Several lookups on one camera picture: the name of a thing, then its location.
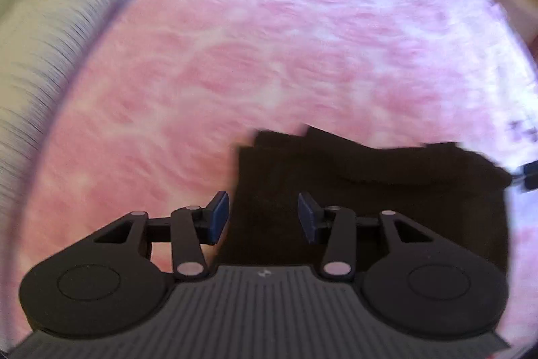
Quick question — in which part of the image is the pink rose blanket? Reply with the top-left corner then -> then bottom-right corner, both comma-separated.
8,0 -> 538,343

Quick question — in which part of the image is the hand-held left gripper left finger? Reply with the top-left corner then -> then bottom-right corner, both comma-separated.
54,191 -> 230,281

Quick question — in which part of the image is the dark grey garment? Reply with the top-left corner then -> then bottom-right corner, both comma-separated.
221,124 -> 513,271

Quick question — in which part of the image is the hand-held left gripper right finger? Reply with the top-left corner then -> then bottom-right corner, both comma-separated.
296,193 -> 467,280

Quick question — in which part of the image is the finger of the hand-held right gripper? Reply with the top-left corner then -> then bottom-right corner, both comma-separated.
510,161 -> 538,193

